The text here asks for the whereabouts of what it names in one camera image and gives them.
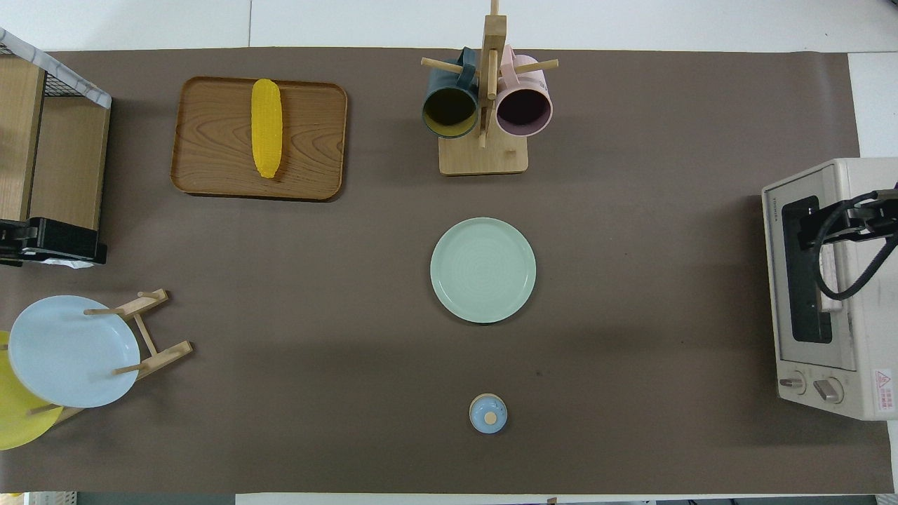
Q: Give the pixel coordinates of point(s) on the pink mug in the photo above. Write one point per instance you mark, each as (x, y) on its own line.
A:
(525, 109)

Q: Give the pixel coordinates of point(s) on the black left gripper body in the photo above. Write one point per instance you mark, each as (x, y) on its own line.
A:
(14, 242)

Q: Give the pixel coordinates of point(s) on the wooden serving tray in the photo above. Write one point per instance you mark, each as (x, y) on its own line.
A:
(210, 140)

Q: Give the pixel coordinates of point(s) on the brown table mat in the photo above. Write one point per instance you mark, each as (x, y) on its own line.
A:
(351, 280)

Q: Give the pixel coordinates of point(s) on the yellow plate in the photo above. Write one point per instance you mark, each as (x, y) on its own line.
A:
(17, 421)

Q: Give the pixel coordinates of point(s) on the wooden mug tree stand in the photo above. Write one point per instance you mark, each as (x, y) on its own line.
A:
(484, 158)

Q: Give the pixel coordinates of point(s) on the pale green round plate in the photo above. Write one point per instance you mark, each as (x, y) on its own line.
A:
(483, 270)

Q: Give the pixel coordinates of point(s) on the yellow corn cob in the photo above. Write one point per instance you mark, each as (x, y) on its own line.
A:
(266, 126)

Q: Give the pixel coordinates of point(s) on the wooden step shelf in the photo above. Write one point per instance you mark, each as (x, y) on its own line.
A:
(66, 161)

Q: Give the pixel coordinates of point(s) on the wooden plate rack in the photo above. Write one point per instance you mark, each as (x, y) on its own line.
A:
(158, 356)

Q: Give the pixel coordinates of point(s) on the light blue plate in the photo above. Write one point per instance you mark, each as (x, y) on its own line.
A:
(70, 351)

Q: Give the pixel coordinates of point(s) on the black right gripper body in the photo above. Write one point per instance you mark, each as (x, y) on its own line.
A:
(885, 214)

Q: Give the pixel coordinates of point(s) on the dark teal mug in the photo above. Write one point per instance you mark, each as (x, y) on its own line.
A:
(449, 112)

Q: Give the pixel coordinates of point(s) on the cream toaster oven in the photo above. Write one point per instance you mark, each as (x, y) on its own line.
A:
(866, 351)

